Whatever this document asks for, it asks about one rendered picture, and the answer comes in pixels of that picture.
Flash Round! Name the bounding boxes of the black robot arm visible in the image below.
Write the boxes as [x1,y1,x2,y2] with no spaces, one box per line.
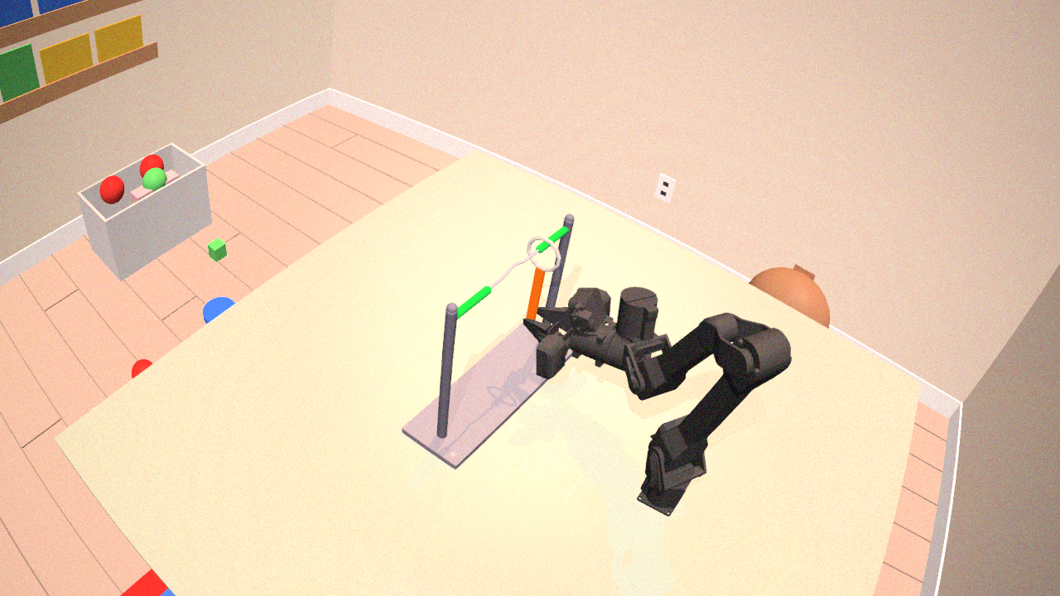
[568,286,793,518]

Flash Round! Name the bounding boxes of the orange handle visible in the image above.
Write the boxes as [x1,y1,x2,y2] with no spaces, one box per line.
[526,236,561,320]

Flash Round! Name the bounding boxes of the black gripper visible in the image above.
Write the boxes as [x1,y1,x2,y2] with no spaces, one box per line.
[523,288,617,380]

